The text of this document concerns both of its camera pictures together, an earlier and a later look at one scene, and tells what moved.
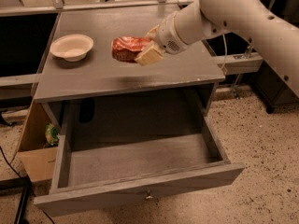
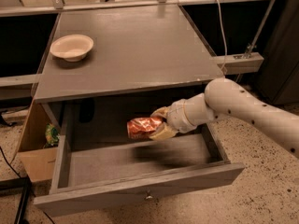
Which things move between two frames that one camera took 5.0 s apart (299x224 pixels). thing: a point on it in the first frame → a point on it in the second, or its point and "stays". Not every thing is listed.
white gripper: [165, 35] → [177, 117]
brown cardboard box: [39, 161] stays
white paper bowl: [72, 48] stays
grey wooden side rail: [241, 63] stays
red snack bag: [126, 49] → [141, 128]
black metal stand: [24, 184] stays
